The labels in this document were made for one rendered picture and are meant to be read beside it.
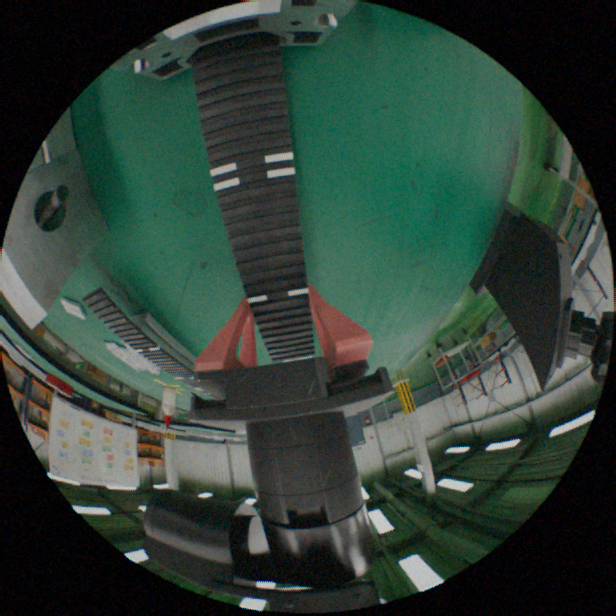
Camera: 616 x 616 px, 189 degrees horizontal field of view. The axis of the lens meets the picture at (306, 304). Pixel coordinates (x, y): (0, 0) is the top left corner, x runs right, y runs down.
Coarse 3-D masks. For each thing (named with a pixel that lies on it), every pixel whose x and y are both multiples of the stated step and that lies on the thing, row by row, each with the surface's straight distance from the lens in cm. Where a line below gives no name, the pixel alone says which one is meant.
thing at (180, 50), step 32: (256, 0) 12; (288, 0) 11; (320, 0) 11; (352, 0) 11; (160, 32) 11; (192, 32) 12; (224, 32) 13; (288, 32) 14; (320, 32) 14; (128, 64) 13; (160, 64) 14
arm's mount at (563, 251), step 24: (528, 216) 42; (528, 240) 39; (552, 240) 38; (504, 264) 41; (528, 264) 39; (552, 264) 38; (504, 288) 42; (528, 288) 39; (552, 288) 38; (504, 312) 43; (528, 312) 40; (552, 312) 39; (528, 336) 41; (552, 336) 40; (552, 360) 41
